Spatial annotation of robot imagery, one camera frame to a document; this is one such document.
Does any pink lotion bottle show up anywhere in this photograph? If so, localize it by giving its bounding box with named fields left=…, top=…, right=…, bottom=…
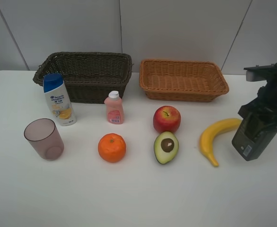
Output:
left=104, top=91, right=124, bottom=124

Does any red apple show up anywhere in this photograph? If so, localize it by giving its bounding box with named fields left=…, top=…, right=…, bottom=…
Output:
left=153, top=105, right=181, bottom=133

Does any orange mandarin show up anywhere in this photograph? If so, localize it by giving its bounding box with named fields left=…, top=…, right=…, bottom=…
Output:
left=98, top=133, right=126, bottom=163

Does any white blue shampoo bottle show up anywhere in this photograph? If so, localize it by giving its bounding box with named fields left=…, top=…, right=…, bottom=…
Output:
left=43, top=73, right=77, bottom=126

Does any translucent purple plastic cup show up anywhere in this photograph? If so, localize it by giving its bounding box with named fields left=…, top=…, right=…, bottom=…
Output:
left=24, top=118, right=64, bottom=160

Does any tan wicker basket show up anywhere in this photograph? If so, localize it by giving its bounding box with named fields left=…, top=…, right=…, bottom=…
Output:
left=139, top=59, right=229, bottom=102

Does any black bottle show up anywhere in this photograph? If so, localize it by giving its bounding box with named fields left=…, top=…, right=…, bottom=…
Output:
left=232, top=113, right=277, bottom=161

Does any dark brown wicker basket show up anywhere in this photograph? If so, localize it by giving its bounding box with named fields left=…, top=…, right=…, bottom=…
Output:
left=33, top=52, right=132, bottom=104

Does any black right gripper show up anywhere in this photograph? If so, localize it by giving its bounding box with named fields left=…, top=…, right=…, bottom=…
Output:
left=238, top=74, right=277, bottom=126

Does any avocado half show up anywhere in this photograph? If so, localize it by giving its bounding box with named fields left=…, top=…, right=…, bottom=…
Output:
left=154, top=131, right=179, bottom=165

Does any yellow banana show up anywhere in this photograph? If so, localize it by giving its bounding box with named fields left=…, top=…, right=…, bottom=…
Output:
left=199, top=118, right=242, bottom=167

